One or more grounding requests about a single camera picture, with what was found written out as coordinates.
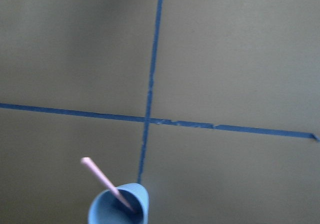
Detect blue ribbed cup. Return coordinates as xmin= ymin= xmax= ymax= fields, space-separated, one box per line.
xmin=87 ymin=183 xmax=149 ymax=224

